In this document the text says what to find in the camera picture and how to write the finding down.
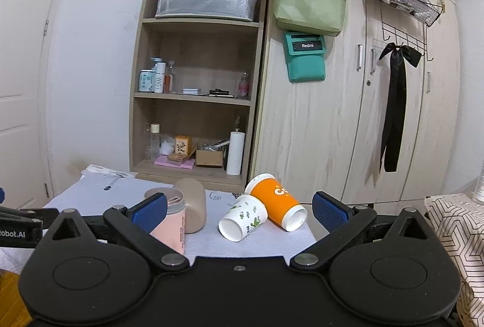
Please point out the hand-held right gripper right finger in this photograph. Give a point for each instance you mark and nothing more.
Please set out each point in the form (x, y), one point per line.
(329, 209)

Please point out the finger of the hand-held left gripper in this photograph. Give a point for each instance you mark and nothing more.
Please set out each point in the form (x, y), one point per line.
(30, 214)

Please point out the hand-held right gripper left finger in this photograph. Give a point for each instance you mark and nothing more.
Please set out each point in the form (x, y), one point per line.
(151, 211)

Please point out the white cup with green print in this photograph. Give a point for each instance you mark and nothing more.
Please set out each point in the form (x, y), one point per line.
(245, 215)

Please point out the pink cup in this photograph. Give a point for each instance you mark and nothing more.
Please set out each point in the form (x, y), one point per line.
(174, 226)

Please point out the beige cup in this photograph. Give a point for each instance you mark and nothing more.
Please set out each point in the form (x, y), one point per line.
(194, 206)

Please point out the orange paper cup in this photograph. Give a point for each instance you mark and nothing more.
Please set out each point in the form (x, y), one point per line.
(274, 202)

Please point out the flat pink box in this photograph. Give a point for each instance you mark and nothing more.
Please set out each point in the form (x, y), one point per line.
(166, 161)

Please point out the white printed packet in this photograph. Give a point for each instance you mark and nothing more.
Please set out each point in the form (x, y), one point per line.
(106, 172)

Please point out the clear bottle with cream cap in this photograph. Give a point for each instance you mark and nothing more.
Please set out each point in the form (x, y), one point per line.
(154, 143)

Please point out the white table cloth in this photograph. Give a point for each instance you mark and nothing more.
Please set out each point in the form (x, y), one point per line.
(211, 245)

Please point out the small yellow box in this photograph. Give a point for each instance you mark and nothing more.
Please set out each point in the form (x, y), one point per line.
(183, 145)

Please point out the small open cardboard box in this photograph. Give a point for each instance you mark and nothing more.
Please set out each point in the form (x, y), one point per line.
(209, 158)

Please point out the light wood wardrobe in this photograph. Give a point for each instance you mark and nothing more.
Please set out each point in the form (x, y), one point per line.
(321, 122)

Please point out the white paper towel roll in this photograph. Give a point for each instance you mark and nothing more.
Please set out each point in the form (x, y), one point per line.
(235, 153)

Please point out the black ribbon bow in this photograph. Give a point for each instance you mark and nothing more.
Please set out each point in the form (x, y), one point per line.
(395, 103)

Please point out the small white case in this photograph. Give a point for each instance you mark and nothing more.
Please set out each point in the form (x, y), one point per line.
(191, 91)

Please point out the white can with teal label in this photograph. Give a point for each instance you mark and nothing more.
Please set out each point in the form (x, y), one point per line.
(145, 81)

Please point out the clear bottle with red liquid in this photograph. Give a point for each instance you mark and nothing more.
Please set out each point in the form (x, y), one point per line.
(171, 79)

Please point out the geometric patterned cloth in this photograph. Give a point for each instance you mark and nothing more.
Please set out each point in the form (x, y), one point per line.
(463, 232)

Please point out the flat black item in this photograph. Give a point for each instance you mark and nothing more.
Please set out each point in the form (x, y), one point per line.
(221, 93)

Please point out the teal pouch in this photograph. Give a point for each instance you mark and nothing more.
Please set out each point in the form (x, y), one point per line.
(305, 64)

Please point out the small pink bottle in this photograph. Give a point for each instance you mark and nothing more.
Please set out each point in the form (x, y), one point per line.
(243, 87)

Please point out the wooden shelf unit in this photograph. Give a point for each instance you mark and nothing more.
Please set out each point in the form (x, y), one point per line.
(196, 50)

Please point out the white door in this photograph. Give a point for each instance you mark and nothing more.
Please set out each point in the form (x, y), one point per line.
(22, 47)

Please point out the green fabric bag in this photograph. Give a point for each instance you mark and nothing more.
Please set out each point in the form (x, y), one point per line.
(310, 9)

